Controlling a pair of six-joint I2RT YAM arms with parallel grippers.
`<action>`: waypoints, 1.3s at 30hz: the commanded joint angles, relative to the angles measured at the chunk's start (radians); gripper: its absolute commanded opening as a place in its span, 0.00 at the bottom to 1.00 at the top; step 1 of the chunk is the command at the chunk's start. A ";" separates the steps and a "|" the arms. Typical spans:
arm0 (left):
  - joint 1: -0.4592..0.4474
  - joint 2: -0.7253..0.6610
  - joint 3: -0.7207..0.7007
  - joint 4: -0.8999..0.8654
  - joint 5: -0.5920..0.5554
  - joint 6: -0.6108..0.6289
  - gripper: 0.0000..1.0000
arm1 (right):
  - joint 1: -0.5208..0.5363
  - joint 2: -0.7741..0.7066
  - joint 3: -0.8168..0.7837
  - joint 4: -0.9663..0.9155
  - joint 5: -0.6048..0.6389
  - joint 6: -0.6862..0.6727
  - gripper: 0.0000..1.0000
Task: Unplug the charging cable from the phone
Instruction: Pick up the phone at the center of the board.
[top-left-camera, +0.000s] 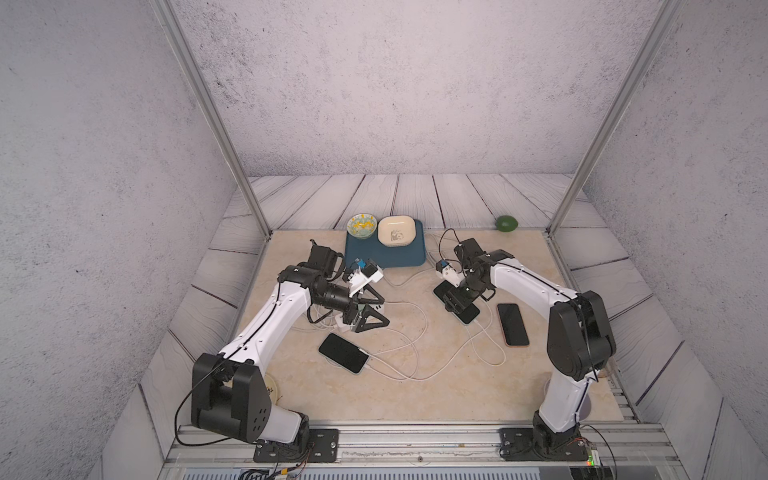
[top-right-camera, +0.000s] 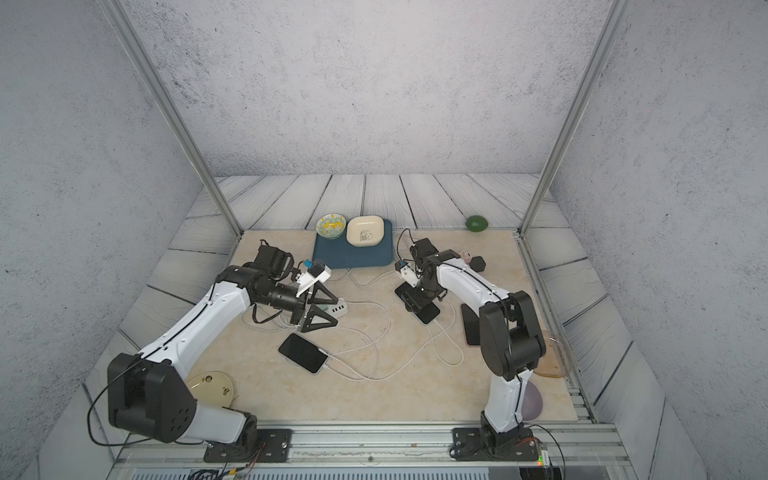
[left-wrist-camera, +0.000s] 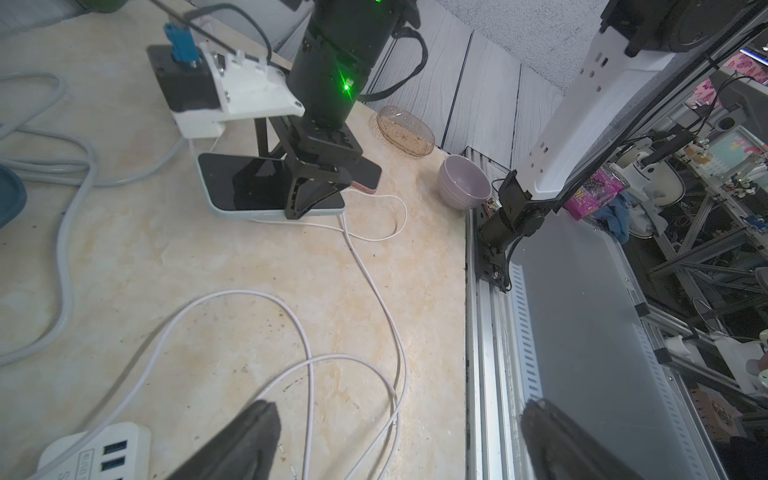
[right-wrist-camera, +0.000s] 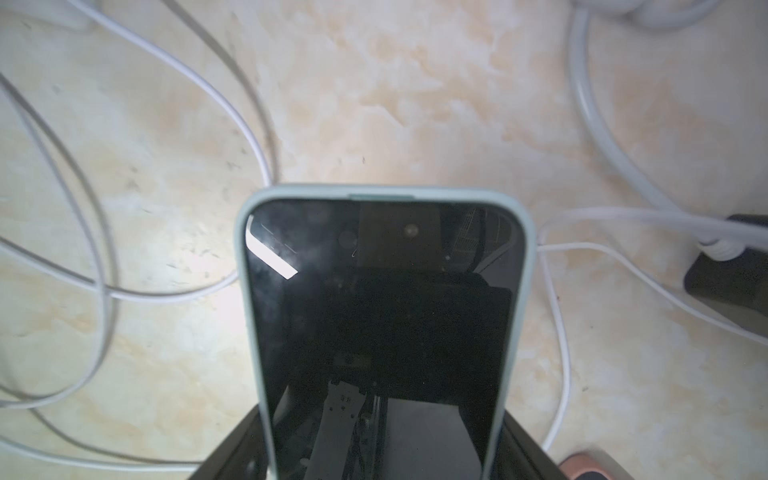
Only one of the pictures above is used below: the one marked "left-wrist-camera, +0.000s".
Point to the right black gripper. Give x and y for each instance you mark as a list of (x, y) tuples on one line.
[(340, 47)]

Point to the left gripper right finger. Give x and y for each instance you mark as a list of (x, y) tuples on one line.
[(559, 448)]

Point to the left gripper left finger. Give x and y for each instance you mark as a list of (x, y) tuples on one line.
[(243, 450)]

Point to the blue-cased smartphone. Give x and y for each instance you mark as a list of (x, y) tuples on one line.
[(243, 187)]

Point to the pink-cased smartphone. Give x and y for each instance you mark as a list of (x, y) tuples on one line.
[(365, 175)]

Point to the white power strip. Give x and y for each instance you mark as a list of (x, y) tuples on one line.
[(120, 451)]

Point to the purple bowl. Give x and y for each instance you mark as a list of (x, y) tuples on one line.
[(461, 184)]

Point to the dark blue mat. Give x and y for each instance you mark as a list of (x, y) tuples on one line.
[(13, 196)]

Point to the front aluminium rail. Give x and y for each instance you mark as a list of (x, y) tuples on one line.
[(569, 331)]

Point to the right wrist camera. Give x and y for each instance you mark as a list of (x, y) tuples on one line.
[(205, 89)]

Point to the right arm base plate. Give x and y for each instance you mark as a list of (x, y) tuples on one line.
[(493, 237)]

